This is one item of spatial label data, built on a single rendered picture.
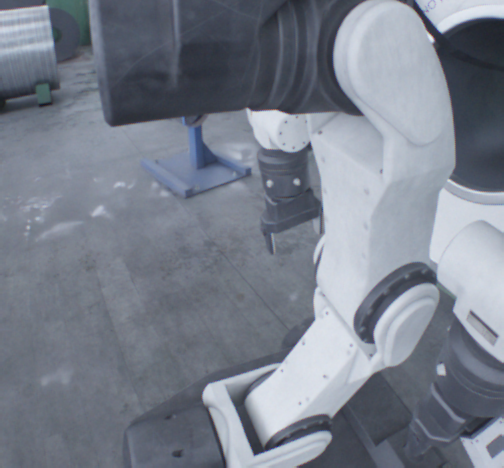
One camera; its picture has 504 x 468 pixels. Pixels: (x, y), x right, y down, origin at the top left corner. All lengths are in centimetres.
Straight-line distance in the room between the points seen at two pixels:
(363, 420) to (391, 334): 43
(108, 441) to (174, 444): 46
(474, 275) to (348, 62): 18
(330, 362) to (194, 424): 26
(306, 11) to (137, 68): 13
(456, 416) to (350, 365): 25
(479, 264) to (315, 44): 20
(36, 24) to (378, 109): 509
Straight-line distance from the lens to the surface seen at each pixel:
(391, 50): 28
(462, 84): 155
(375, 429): 88
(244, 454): 67
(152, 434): 68
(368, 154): 37
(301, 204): 65
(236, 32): 24
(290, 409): 67
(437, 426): 42
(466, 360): 32
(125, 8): 24
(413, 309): 48
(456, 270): 29
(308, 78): 27
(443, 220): 126
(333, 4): 28
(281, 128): 52
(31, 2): 1146
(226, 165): 238
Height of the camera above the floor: 96
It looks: 32 degrees down
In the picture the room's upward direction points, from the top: straight up
